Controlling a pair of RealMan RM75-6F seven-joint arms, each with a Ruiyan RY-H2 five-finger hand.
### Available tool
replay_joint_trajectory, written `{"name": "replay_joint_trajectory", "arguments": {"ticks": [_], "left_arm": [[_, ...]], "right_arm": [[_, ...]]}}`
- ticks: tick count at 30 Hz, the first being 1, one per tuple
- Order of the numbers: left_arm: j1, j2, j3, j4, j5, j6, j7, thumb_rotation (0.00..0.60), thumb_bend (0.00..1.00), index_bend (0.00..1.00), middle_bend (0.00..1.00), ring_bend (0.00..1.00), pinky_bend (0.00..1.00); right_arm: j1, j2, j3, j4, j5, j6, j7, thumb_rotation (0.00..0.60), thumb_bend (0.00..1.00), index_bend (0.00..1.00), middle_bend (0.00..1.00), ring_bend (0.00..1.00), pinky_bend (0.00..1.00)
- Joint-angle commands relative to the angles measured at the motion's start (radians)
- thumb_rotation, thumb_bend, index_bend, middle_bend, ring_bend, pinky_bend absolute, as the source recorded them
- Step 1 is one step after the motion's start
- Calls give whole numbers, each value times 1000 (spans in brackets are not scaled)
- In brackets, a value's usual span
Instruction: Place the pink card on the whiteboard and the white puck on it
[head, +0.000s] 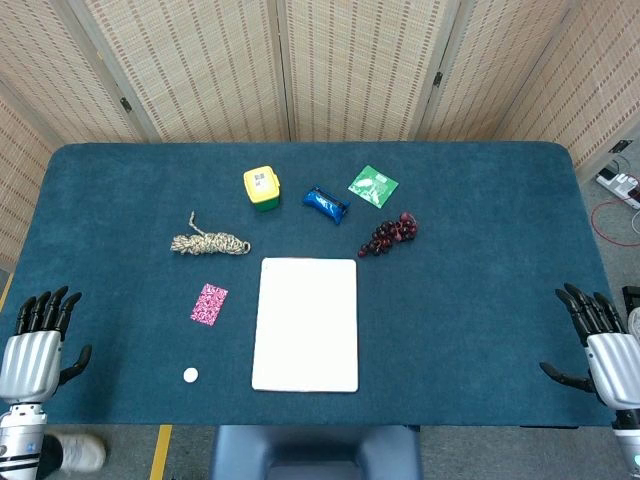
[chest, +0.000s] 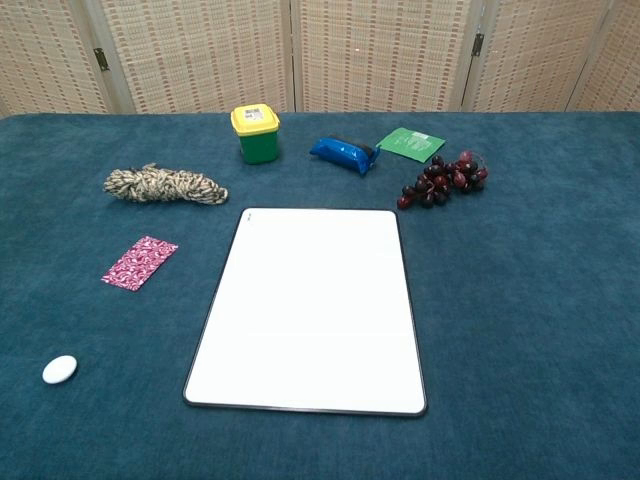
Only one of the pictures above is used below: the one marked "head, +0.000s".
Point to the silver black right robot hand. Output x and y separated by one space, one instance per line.
615 365

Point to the black plug adapter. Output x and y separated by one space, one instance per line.
620 146

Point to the blue felt table cover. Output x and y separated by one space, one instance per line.
475 310

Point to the small white round disc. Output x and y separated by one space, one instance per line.
190 375

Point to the blue snack pouch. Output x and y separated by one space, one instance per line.
325 204

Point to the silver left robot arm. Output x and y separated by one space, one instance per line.
20 440

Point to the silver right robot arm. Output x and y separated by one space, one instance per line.
629 442

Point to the yellow lidded green container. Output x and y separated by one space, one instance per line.
261 187

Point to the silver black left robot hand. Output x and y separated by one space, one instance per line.
30 360

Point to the dark red grape bunch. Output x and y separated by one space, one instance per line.
392 232

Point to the white rectangular board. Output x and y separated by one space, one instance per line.
306 325

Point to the green sachet packet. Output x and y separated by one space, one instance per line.
372 186

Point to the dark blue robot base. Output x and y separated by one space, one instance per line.
240 452

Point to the white sneaker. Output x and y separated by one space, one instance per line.
80 452

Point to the white power strip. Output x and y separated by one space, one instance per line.
620 184

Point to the black box on floor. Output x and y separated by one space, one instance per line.
632 299

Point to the woven bamboo screen panel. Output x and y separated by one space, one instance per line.
50 60
20 175
590 75
480 75
360 65
200 65

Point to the black screen hinge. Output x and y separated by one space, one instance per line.
438 78
125 105

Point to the pink patterned packet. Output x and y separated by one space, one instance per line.
209 305

